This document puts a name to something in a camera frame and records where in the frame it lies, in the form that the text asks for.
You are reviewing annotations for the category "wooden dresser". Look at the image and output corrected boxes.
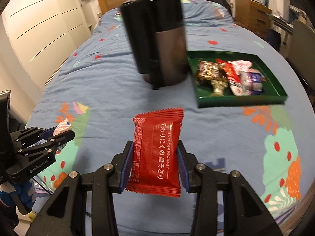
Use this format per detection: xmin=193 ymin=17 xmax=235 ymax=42
xmin=234 ymin=0 xmax=272 ymax=38

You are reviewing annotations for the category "red and white snack pouch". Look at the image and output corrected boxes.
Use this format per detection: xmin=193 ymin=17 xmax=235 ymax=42
xmin=217 ymin=59 xmax=244 ymax=96

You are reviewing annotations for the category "blue and white snack packet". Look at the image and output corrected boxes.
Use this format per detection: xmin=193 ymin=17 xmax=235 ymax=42
xmin=240 ymin=70 xmax=265 ymax=95

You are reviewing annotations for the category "green tray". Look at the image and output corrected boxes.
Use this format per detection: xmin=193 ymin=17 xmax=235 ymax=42
xmin=187 ymin=50 xmax=289 ymax=109

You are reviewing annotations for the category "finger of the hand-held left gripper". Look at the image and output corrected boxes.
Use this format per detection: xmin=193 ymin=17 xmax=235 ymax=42
xmin=11 ymin=126 xmax=57 ymax=142
xmin=14 ymin=130 xmax=76 ymax=158

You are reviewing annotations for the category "grey desk chair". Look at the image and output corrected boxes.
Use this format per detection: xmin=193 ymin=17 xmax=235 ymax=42
xmin=292 ymin=20 xmax=315 ymax=91

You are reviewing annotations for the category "brown oat snack packet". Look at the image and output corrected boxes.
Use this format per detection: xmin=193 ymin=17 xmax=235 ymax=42
xmin=195 ymin=60 xmax=223 ymax=85

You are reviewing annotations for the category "pink cartoon snack packet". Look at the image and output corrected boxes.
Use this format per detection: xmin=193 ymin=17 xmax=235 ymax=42
xmin=226 ymin=59 xmax=254 ymax=73

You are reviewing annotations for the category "blue printed bedsheet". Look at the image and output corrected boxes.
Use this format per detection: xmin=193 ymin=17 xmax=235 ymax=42
xmin=25 ymin=0 xmax=313 ymax=236

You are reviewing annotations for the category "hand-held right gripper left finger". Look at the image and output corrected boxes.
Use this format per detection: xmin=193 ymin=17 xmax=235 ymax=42
xmin=26 ymin=140 xmax=134 ymax=236

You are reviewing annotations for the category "black backpack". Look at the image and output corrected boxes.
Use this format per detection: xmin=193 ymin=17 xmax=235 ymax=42
xmin=204 ymin=0 xmax=234 ymax=13

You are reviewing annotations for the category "dark blue bag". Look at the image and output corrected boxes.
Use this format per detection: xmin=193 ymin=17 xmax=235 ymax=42
xmin=268 ymin=28 xmax=281 ymax=52

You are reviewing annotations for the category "small red snack packet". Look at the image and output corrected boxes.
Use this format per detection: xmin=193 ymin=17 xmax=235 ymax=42
xmin=125 ymin=108 xmax=184 ymax=198

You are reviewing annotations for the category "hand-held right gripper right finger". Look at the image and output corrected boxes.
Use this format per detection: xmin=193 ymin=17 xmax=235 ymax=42
xmin=176 ymin=140 xmax=283 ymax=236

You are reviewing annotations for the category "white desk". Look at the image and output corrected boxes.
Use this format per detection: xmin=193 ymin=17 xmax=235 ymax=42
xmin=271 ymin=12 xmax=296 ymax=37

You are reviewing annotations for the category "person's left hand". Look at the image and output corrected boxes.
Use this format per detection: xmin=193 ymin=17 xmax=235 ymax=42
xmin=0 ymin=177 xmax=35 ymax=208

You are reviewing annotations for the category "pink striped candy packet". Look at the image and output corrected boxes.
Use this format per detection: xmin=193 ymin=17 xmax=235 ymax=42
xmin=53 ymin=119 xmax=73 ymax=150

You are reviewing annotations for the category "white wardrobe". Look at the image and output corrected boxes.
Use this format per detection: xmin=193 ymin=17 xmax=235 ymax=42
xmin=0 ymin=0 xmax=93 ymax=91

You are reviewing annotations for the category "black cylindrical trash can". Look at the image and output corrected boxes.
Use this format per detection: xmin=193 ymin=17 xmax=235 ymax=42
xmin=119 ymin=0 xmax=190 ymax=90

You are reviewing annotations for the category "small beige snack packet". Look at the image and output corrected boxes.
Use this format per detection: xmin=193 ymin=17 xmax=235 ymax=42
xmin=209 ymin=77 xmax=228 ymax=96

